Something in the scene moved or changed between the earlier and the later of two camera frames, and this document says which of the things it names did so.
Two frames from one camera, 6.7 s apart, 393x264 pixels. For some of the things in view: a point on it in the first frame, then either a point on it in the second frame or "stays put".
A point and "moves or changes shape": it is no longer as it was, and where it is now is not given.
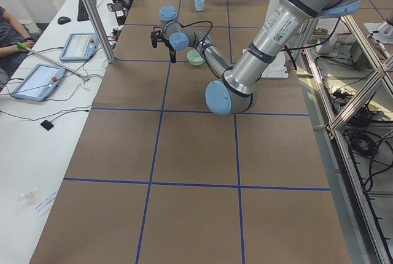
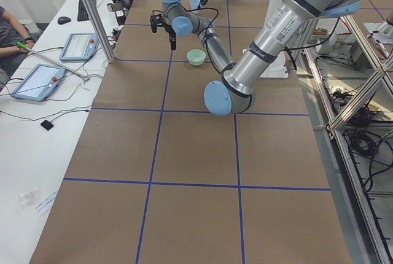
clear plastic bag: x=27 y=201 stays put
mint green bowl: x=194 y=58 stays put
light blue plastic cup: x=199 y=2 moves or changes shape
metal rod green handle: x=26 y=48 stays put
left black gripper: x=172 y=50 -> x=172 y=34
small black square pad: x=46 y=124 stays put
